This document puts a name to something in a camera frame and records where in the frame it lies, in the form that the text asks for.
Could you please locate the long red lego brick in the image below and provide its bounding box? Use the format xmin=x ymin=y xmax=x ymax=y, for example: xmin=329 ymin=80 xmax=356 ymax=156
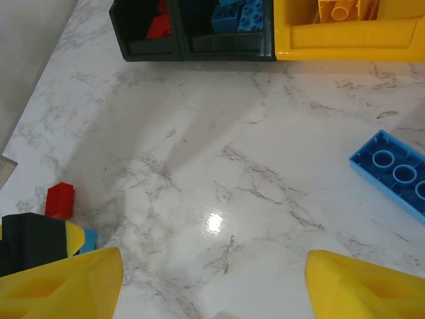
xmin=44 ymin=181 xmax=76 ymax=221

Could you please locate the small red lego brick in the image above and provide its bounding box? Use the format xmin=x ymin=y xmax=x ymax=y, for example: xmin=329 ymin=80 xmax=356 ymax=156
xmin=145 ymin=13 xmax=174 ymax=39
xmin=154 ymin=0 xmax=171 ymax=16

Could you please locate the long blue lego brick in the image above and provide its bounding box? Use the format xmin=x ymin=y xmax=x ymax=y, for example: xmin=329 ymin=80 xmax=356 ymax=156
xmin=348 ymin=129 xmax=425 ymax=226
xmin=237 ymin=0 xmax=267 ymax=33
xmin=82 ymin=228 xmax=99 ymax=254

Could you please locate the black bin with red bricks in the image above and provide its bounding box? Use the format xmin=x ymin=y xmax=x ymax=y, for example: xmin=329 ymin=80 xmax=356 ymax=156
xmin=108 ymin=0 xmax=185 ymax=63

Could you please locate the yellow plastic bin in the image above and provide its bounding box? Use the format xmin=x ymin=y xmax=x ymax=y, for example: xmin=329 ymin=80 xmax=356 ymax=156
xmin=272 ymin=0 xmax=425 ymax=62

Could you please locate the aluminium table side rail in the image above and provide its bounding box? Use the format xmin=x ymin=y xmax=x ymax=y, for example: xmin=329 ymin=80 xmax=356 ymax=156
xmin=0 ymin=154 xmax=18 ymax=193

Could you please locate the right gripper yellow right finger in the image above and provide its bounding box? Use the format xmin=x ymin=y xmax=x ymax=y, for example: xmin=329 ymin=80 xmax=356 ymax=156
xmin=304 ymin=249 xmax=425 ymax=319

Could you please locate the small yellow lego brick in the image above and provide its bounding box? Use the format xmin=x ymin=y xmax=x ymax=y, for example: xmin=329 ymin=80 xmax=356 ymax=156
xmin=317 ymin=0 xmax=361 ymax=23

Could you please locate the small blue lego brick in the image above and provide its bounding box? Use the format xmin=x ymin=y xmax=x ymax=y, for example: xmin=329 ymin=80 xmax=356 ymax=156
xmin=211 ymin=0 xmax=243 ymax=35

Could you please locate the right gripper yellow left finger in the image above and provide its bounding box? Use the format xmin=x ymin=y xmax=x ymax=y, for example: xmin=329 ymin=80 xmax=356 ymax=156
xmin=0 ymin=247 xmax=124 ymax=319

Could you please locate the black bin with blue bricks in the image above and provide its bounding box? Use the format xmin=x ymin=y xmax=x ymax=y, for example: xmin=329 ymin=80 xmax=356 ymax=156
xmin=175 ymin=0 xmax=277 ymax=63

